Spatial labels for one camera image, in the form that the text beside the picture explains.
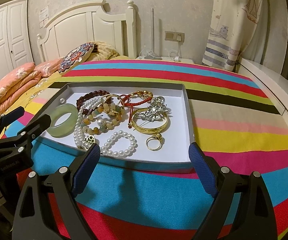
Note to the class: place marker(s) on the pink folded quilt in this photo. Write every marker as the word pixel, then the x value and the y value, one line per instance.
pixel 22 78

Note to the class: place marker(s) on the round patterned cushion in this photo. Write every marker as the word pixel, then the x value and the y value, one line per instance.
pixel 76 57

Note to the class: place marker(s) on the striped printed curtain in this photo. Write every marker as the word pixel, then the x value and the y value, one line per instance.
pixel 238 29

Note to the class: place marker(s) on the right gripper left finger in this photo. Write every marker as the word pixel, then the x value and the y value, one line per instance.
pixel 34 218

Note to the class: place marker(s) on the gold bangle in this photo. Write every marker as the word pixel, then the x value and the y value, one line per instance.
pixel 146 127

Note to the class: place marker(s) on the silver pearl brooch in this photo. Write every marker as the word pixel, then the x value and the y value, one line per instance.
pixel 156 111

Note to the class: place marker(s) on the white bed headboard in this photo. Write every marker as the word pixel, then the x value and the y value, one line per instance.
pixel 85 22

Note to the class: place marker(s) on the white window sill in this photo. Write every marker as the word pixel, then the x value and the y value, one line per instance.
pixel 271 83

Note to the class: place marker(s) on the white wardrobe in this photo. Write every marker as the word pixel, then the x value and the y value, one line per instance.
pixel 15 49

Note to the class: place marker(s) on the wall power socket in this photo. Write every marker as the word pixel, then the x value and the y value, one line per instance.
pixel 174 36

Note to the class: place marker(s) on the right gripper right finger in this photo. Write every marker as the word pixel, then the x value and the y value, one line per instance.
pixel 255 217

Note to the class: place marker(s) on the white standing lamp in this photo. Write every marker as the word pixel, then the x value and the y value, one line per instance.
pixel 150 53

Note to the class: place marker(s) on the tan pillow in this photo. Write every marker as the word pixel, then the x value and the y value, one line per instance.
pixel 102 51

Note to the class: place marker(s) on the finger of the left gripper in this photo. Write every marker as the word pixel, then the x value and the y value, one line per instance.
pixel 34 126
pixel 9 118

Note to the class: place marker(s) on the white bedside table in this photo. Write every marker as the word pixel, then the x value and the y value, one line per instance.
pixel 176 59

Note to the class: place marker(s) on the green jade bangle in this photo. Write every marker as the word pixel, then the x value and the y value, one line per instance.
pixel 63 120

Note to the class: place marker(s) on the gold rings cluster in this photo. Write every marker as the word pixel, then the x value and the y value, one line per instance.
pixel 155 142

